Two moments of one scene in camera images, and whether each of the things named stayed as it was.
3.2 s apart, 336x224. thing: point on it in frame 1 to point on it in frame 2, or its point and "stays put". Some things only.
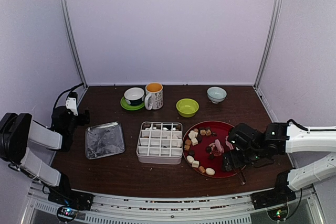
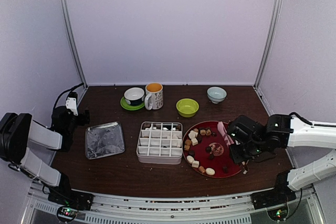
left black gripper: [86, 120] stays put
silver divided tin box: [160, 142] stays put
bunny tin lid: [104, 139] stays put
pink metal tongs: [230, 146] to [229, 140]
